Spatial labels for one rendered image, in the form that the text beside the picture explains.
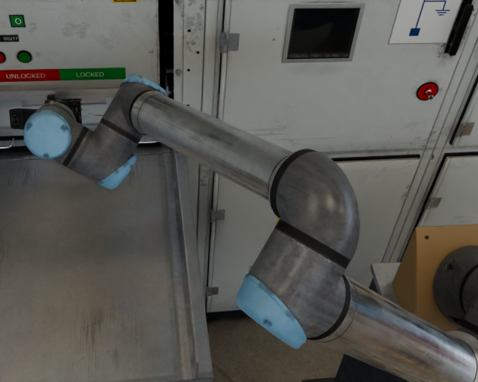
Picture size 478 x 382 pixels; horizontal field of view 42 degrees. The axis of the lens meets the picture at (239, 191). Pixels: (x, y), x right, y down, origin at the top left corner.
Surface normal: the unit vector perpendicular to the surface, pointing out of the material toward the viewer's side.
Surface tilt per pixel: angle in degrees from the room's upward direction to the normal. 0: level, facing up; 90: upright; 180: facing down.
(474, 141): 90
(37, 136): 57
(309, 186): 23
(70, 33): 90
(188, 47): 90
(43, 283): 0
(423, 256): 47
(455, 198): 90
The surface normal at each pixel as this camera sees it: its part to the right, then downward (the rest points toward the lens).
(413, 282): -0.99, 0.04
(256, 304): -0.52, -0.28
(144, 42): 0.14, 0.72
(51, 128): 0.08, 0.24
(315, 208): -0.20, -0.40
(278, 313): -0.09, -0.04
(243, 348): 0.07, -0.69
